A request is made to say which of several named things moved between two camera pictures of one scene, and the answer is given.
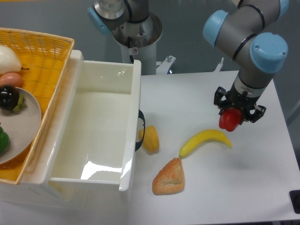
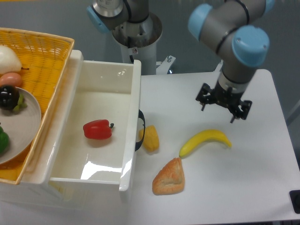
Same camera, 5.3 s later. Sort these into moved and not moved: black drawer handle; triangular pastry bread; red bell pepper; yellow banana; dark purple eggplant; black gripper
Moved: red bell pepper; black gripper
Not moved: triangular pastry bread; yellow banana; dark purple eggplant; black drawer handle
